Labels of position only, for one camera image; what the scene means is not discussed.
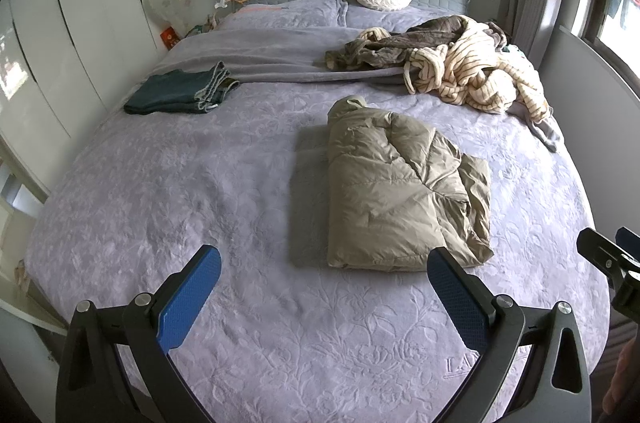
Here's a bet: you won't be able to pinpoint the beige puffer jacket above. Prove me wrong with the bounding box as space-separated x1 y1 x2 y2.
326 96 496 271

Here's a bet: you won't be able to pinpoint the bed with lilac bedspread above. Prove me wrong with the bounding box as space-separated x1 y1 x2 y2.
22 0 613 423

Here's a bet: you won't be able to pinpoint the orange cable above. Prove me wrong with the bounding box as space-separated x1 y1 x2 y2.
231 0 282 12

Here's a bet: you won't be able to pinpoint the lilac pillow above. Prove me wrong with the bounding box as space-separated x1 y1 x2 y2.
345 0 451 31
220 0 348 31

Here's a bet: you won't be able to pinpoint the grey garment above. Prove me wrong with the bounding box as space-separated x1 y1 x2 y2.
527 108 560 153

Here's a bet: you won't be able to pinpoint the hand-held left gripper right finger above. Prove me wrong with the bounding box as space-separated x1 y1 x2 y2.
427 245 593 423

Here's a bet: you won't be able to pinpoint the brown fleece garment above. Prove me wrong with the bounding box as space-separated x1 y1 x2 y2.
325 16 511 71

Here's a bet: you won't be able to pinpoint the white side shelf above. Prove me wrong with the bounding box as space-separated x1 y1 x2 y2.
0 156 68 339

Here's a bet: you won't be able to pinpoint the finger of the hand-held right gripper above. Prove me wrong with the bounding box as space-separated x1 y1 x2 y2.
616 226 640 250
576 228 640 276

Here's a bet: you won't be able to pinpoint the striped grey rug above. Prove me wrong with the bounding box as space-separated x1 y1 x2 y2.
611 320 640 354

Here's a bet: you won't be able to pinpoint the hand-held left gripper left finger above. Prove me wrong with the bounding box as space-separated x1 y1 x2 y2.
55 244 222 423

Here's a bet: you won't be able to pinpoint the window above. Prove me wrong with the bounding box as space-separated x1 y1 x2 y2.
570 0 640 89

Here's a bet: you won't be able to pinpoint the plain lilac blanket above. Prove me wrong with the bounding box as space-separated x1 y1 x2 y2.
150 0 416 86

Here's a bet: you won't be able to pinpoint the white wardrobe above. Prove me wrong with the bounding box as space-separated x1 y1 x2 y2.
0 0 166 214

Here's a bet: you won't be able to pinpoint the folded dark green jeans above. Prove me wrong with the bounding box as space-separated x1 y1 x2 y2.
123 62 241 116

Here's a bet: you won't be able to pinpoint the cream striped robe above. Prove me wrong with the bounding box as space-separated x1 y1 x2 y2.
357 16 551 124

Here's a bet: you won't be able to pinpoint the person's right hand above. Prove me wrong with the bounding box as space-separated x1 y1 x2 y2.
601 335 640 416

